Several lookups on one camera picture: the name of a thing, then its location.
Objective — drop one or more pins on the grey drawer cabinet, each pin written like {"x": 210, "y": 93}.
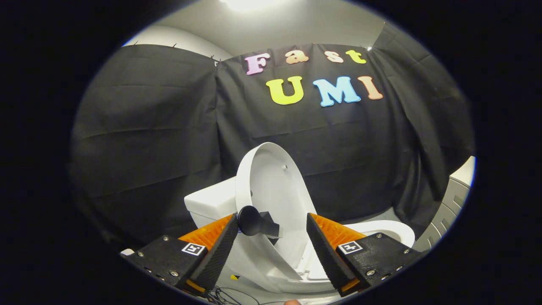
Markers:
{"x": 449, "y": 207}

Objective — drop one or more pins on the white toilet tank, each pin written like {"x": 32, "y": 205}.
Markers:
{"x": 211, "y": 203}

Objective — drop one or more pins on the ceiling light panel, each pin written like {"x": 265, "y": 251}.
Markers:
{"x": 250, "y": 3}

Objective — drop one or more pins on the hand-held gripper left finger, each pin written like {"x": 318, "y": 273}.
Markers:
{"x": 218, "y": 254}

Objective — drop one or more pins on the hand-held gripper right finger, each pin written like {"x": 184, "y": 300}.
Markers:
{"x": 324, "y": 254}

